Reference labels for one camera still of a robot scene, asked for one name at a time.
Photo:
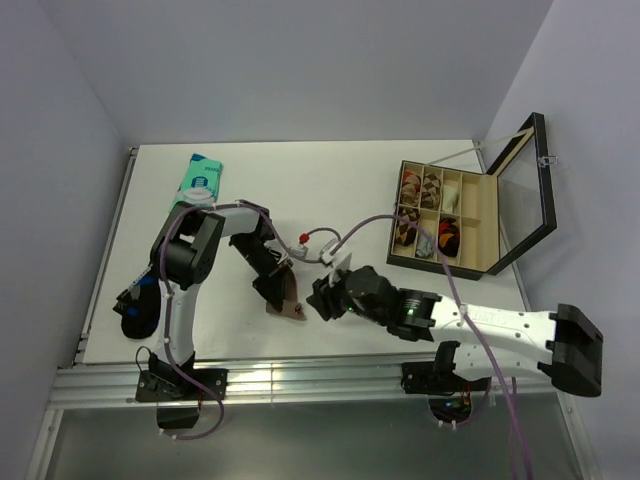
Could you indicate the rolled light blue sock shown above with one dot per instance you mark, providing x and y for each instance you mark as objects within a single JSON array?
[{"x": 426, "y": 247}]

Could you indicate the aluminium table edge rail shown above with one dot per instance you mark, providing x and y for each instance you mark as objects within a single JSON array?
[{"x": 273, "y": 381}]

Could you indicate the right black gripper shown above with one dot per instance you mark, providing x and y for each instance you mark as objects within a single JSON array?
[{"x": 323, "y": 298}]

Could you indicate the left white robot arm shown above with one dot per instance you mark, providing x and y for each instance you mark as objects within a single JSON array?
[{"x": 183, "y": 256}]

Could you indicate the rolled brown beige argyle sock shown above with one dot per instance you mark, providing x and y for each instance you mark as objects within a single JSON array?
[{"x": 430, "y": 191}]

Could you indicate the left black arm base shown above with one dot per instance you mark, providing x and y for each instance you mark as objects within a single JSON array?
[{"x": 178, "y": 402}]

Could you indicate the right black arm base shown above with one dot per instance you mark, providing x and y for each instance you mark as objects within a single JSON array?
[{"x": 453, "y": 401}]

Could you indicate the brown sock with striped cuff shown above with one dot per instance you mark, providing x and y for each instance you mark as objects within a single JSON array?
[{"x": 292, "y": 308}]

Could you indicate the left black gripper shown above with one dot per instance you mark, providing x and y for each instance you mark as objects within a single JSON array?
[{"x": 270, "y": 283}]

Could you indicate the rolled dark brown argyle sock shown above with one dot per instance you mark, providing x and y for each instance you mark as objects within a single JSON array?
[{"x": 404, "y": 234}]

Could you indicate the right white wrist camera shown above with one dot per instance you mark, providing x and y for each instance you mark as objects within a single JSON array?
[{"x": 335, "y": 262}]

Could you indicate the rolled orange beige argyle sock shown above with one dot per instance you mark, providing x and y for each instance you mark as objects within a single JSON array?
[{"x": 410, "y": 188}]

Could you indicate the black blue grey sock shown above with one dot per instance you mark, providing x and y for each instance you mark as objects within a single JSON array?
[{"x": 139, "y": 307}]

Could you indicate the black red yellow argyle sock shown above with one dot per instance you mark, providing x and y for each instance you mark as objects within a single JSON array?
[{"x": 449, "y": 237}]

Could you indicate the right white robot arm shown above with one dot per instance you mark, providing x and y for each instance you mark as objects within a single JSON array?
[{"x": 473, "y": 342}]

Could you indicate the black compartment box with lid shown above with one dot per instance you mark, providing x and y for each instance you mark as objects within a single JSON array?
[{"x": 502, "y": 212}]

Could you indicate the mint green sock pair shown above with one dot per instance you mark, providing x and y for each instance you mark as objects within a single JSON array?
[{"x": 201, "y": 181}]

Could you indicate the rolled white sock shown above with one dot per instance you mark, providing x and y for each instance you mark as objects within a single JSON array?
[{"x": 450, "y": 198}]

